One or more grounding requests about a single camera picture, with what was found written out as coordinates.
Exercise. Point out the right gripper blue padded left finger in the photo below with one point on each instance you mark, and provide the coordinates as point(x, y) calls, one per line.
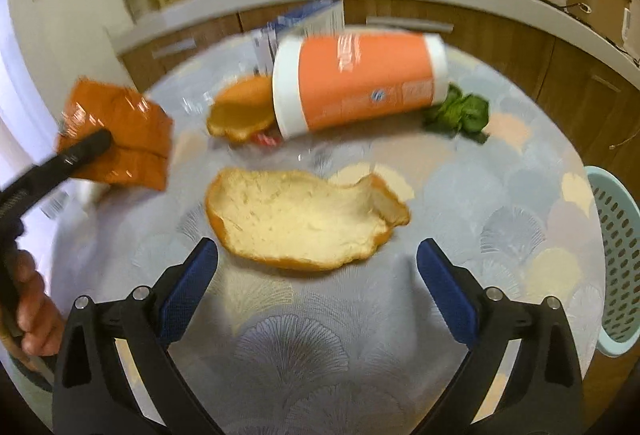
point(91, 393)

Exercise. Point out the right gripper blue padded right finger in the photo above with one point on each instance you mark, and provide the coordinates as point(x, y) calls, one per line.
point(543, 394)

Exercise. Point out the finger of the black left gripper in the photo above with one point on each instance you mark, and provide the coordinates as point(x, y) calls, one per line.
point(32, 186)

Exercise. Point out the small orange foil wrapper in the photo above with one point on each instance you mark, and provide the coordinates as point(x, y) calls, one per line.
point(141, 134)

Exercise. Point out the orange crusted bread piece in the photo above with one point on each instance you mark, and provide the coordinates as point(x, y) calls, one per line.
point(242, 109)

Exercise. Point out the torn bread slice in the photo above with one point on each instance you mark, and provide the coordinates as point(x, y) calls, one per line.
point(294, 220)

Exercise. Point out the green leafy vegetable piece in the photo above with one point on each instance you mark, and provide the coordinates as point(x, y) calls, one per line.
point(460, 114)

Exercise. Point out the orange white cylindrical canister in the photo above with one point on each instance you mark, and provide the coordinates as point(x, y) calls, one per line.
point(360, 82)

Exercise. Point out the blue white milk carton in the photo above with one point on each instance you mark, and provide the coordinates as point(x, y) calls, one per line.
point(320, 17)

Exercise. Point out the wooden kitchen cabinet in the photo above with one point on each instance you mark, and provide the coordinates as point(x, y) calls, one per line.
point(363, 349)

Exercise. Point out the person's left hand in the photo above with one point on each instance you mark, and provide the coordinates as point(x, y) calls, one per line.
point(36, 315)

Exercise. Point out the clear plastic bread bag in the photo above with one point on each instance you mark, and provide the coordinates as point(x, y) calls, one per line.
point(190, 141)

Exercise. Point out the pastel scallop pattern tablecloth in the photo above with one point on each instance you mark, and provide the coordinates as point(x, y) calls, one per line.
point(438, 271)

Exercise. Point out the light blue perforated basket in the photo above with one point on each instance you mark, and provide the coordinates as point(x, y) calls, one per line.
point(619, 220)

